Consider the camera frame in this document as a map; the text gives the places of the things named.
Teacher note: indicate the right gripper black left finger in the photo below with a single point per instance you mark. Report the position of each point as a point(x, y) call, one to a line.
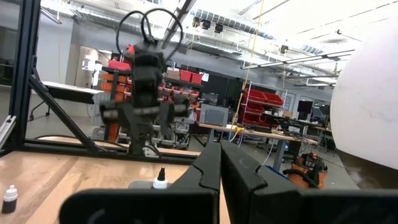
point(140, 208)

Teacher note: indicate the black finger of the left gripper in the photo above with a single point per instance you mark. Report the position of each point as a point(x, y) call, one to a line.
point(169, 115)
point(130, 124)

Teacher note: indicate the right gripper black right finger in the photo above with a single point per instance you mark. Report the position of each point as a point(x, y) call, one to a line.
point(311, 208)

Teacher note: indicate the black-capped Chefmaster bottle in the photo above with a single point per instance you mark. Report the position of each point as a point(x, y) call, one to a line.
point(160, 183)

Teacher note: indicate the orange shop vacuum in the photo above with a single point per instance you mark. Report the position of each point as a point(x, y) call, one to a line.
point(306, 174)

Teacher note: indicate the brown cardboard box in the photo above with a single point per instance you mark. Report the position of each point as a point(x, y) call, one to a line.
point(173, 74)

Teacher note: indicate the grey equipment box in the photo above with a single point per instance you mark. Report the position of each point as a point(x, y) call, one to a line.
point(214, 115)

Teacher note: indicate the white folding table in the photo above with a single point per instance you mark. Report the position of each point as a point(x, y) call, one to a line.
point(71, 90)

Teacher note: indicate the small dark brown dropper bottle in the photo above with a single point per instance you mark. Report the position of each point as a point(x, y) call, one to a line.
point(9, 203)

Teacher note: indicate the strip light fixture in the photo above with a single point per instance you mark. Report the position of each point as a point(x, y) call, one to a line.
point(295, 59)

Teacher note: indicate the silver aluminium bracket strip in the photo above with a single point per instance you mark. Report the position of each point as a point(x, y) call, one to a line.
point(7, 130)

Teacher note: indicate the black aluminium table frame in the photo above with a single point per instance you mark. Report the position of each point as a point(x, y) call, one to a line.
point(23, 62)

